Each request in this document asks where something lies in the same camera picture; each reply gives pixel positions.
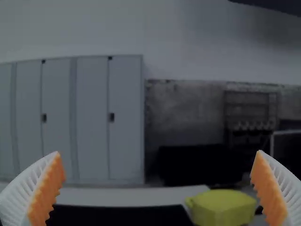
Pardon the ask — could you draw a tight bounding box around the aluminium frame cart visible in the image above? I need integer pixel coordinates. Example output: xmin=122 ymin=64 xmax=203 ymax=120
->
xmin=269 ymin=129 xmax=301 ymax=175

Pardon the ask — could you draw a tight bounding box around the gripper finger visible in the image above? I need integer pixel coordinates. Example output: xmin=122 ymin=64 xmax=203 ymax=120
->
xmin=0 ymin=151 xmax=67 ymax=226
xmin=249 ymin=150 xmax=301 ymax=226

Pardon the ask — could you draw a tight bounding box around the grey cupboard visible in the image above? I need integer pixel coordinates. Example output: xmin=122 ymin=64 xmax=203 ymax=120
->
xmin=0 ymin=61 xmax=16 ymax=182
xmin=14 ymin=58 xmax=76 ymax=183
xmin=74 ymin=54 xmax=145 ymax=186

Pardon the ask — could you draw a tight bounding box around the grey shelf rack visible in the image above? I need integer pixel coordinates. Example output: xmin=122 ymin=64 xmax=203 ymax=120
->
xmin=222 ymin=89 xmax=278 ymax=143

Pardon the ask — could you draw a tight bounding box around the black mat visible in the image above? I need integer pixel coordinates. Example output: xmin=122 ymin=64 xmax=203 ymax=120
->
xmin=45 ymin=203 xmax=264 ymax=226

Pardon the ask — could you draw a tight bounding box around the yellow plastic case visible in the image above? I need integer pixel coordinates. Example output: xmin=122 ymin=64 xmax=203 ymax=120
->
xmin=184 ymin=189 xmax=258 ymax=225

